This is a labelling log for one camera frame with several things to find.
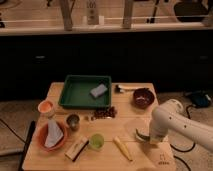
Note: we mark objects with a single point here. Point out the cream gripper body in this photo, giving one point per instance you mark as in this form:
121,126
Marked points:
156,139

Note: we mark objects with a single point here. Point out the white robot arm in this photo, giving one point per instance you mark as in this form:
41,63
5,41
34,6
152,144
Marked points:
167,116

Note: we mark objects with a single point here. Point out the green plastic cup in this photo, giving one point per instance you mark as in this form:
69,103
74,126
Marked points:
96,141

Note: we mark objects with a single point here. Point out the metal cup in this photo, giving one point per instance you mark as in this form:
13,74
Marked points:
73,121

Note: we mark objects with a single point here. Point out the small orange cup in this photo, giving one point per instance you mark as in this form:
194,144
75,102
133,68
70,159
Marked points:
46,108

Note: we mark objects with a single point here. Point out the dark red bowl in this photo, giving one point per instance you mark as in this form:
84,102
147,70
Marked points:
143,98

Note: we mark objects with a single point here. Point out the bunch of dark grapes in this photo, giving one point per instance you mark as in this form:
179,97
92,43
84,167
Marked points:
104,113

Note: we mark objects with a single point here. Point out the dark object on floor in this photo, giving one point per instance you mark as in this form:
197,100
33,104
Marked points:
200,99

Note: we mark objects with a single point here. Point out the grey sponge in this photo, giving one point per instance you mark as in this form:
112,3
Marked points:
98,91

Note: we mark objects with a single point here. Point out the wooden block eraser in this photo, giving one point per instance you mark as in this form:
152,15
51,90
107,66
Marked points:
75,149

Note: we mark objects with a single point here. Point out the green plastic tray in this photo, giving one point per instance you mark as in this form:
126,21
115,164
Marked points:
76,92

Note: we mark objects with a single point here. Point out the white folded cloth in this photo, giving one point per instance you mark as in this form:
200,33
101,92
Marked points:
54,135

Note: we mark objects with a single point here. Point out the orange bowl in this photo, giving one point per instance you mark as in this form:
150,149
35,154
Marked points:
42,135

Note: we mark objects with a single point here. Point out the small brush with handle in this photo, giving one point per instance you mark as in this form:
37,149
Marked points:
122,88

